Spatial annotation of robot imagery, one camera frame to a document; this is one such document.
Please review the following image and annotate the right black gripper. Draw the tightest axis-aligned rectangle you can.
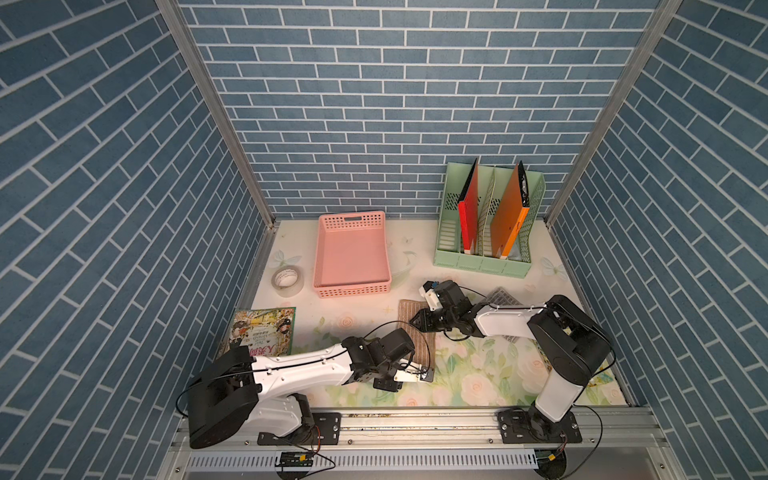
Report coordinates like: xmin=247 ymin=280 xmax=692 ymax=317
xmin=407 ymin=307 xmax=457 ymax=331

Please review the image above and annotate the beige striped dishcloth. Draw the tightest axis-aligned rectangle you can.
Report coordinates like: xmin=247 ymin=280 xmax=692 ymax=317
xmin=398 ymin=299 xmax=435 ymax=368

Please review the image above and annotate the grey striped dishcloth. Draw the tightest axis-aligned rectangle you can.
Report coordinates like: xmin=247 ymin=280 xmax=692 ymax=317
xmin=481 ymin=287 xmax=529 ymax=342

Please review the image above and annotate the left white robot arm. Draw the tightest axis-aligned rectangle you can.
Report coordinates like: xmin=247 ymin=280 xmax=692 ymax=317
xmin=184 ymin=328 xmax=430 ymax=449

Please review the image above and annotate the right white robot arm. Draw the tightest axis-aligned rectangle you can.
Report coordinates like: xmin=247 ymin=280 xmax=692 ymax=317
xmin=410 ymin=280 xmax=613 ymax=423

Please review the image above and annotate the green file organizer rack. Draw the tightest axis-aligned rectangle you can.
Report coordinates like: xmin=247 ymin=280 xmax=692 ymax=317
xmin=433 ymin=163 xmax=546 ymax=278

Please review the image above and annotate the pink perforated plastic basket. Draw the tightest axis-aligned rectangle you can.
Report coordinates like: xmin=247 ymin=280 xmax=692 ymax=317
xmin=313 ymin=211 xmax=392 ymax=298

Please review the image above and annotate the orange folder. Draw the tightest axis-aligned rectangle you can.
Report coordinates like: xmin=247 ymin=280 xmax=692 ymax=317
xmin=490 ymin=162 xmax=530 ymax=259

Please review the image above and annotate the red folder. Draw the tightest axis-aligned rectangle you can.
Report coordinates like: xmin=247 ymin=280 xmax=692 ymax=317
xmin=457 ymin=159 xmax=479 ymax=255

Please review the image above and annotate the left picture book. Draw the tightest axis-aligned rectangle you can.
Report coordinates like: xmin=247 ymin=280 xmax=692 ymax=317
xmin=218 ymin=307 xmax=296 ymax=356

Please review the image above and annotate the picture book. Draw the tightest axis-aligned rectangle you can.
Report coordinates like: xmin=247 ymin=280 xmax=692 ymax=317
xmin=587 ymin=368 xmax=615 ymax=388
xmin=218 ymin=307 xmax=296 ymax=356

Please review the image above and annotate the clear tape roll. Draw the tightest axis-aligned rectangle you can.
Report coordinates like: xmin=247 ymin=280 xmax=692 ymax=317
xmin=270 ymin=266 xmax=304 ymax=298

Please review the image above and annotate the small black controller board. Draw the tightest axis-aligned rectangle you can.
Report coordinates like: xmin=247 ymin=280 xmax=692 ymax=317
xmin=276 ymin=452 xmax=314 ymax=470

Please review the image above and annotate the right picture book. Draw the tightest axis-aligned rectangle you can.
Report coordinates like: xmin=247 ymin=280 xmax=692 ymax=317
xmin=587 ymin=368 xmax=615 ymax=388

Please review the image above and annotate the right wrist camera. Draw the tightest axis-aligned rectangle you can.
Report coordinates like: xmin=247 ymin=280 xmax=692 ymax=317
xmin=419 ymin=281 xmax=443 ymax=311

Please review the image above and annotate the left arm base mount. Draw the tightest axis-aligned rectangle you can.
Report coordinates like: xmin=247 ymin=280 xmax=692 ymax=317
xmin=257 ymin=412 xmax=342 ymax=447

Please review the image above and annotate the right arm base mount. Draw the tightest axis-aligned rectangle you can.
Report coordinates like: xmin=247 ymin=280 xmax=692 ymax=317
xmin=496 ymin=406 xmax=583 ymax=445

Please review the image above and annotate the aluminium rail frame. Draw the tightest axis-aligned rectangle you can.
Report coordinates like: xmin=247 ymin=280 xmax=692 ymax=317
xmin=158 ymin=406 xmax=684 ymax=479

